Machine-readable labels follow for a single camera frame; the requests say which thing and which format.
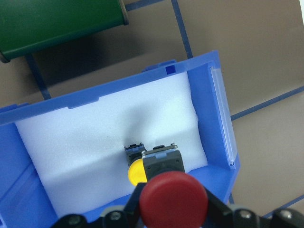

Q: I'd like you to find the white foam pad right bin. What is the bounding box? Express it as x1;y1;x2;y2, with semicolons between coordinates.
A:
16;73;207;217

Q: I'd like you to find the green conveyor belt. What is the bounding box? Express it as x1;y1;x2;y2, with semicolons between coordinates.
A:
0;0;129;63

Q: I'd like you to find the red push button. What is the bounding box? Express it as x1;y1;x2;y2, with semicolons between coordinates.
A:
139;144;208;228

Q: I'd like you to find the yellow push button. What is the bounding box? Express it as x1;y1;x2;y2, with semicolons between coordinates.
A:
124;143;147;186

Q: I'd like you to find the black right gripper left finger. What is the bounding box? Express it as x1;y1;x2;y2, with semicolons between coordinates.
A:
123;183;146;228

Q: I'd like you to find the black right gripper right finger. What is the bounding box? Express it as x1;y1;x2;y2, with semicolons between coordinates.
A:
204;188;233;228

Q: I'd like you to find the blue bin right side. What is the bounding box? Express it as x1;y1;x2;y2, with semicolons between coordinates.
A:
0;51;239;228

